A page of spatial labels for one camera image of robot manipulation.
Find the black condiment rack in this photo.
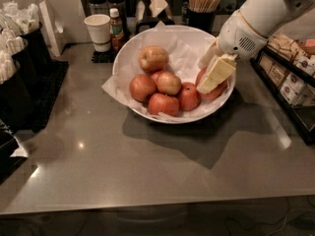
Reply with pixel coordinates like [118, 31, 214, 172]
[250, 33, 315, 145]

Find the white paper liner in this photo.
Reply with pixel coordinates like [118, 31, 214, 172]
[100, 21, 230, 123]

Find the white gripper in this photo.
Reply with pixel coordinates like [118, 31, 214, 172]
[197, 10, 267, 94]

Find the yellow-red apple at back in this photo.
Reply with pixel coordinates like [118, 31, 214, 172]
[138, 45, 169, 72]

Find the small black coaster mat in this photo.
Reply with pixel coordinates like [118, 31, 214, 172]
[92, 50, 116, 63]

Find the black cutlery cup front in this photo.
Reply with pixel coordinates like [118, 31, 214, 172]
[0, 60, 34, 128]

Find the black tray at left edge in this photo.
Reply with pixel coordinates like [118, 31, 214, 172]
[0, 131, 27, 184]

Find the red apple with sticker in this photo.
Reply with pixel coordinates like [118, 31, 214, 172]
[195, 68, 227, 100]

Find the black cutlery cup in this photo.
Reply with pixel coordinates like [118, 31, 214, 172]
[0, 1, 53, 74]
[0, 60, 34, 128]
[0, 29, 37, 91]

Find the black rubber mat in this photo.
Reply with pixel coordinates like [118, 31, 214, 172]
[21, 61, 69, 133]

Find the black lidded shaker right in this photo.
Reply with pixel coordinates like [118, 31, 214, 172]
[107, 0, 129, 36]

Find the black cutlery cup middle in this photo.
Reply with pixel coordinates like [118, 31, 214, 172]
[0, 29, 37, 91]

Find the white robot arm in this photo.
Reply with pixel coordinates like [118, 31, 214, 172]
[197, 0, 315, 93]

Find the red apple at front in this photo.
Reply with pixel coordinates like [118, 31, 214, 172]
[148, 92, 179, 116]

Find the black napkin holder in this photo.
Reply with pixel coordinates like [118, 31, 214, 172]
[135, 0, 175, 34]

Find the red apple with stem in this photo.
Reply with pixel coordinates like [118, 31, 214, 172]
[177, 83, 201, 111]

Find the small sauce bottle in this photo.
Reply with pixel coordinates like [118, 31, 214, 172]
[109, 8, 125, 51]

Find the red apple at left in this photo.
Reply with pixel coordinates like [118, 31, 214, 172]
[129, 74, 157, 102]

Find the pale red centre apple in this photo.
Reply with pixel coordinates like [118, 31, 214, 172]
[157, 72, 181, 95]

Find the white bowl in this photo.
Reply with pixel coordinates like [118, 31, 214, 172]
[111, 25, 237, 125]

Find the black cutlery cup back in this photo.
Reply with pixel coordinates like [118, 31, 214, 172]
[0, 1, 53, 74]

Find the white paper cup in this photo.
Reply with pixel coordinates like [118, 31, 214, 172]
[84, 14, 111, 52]

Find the black cup of stir sticks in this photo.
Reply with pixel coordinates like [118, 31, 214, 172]
[188, 0, 221, 32]

